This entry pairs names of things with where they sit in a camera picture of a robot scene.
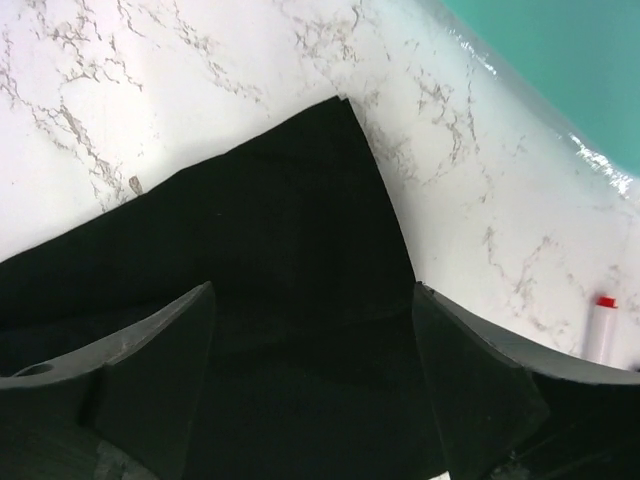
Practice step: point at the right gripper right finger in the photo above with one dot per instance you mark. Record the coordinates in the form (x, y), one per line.
(507, 407)

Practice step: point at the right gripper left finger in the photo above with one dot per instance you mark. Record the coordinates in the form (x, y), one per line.
(121, 407)

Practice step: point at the black t shirt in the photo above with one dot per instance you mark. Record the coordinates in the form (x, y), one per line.
(314, 371)

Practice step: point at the red capped marker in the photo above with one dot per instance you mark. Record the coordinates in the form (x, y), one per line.
(598, 344)

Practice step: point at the teal cutting board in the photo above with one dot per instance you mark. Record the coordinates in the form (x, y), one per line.
(581, 56)

